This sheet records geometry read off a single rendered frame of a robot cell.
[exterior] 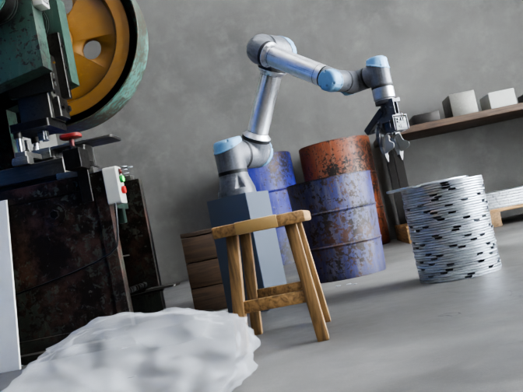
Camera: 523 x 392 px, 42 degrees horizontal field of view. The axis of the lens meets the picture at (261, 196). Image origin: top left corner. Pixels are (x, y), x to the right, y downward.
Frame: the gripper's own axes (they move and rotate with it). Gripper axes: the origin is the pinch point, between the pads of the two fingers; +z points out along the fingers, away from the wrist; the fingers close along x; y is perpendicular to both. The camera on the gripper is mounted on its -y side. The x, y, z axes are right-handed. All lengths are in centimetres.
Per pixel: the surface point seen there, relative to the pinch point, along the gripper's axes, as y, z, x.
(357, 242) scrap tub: -70, 29, 39
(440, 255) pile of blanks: 2.1, 36.6, 10.6
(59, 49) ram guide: -101, -74, -72
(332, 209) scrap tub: -74, 12, 31
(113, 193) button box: -60, -8, -78
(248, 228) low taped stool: 24, 15, -80
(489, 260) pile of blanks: 15.0, 41.4, 20.0
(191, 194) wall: -360, -29, 120
